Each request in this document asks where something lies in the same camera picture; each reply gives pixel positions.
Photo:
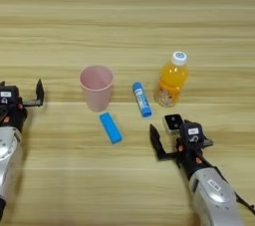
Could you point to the pink plastic cup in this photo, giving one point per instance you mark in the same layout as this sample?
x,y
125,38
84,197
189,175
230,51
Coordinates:
x,y
96,87

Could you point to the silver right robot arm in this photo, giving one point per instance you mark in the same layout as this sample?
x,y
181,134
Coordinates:
x,y
215,196

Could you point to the black labelled box left gripper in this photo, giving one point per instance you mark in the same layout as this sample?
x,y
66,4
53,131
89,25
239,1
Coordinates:
x,y
8,94

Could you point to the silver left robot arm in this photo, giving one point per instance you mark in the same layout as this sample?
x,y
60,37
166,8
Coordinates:
x,y
8,157

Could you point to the black labelled box right gripper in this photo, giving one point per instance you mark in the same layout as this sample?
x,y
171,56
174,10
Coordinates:
x,y
192,133

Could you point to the small black white cube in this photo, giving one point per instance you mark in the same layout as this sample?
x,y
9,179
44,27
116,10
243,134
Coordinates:
x,y
173,122

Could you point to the orange juice bottle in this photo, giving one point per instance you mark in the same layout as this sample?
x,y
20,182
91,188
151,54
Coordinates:
x,y
171,80

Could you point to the black labelled box gripper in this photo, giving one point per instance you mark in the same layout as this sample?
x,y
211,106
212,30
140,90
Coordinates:
x,y
8,94
192,133

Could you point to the blue glue stick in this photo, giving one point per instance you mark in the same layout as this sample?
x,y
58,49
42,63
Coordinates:
x,y
141,100

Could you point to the blue rectangular eraser block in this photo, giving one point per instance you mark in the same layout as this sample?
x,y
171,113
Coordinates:
x,y
111,128

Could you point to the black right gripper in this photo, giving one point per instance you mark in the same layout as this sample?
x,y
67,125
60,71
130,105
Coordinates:
x,y
192,162

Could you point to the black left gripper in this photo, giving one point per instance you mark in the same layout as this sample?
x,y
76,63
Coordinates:
x,y
15,117

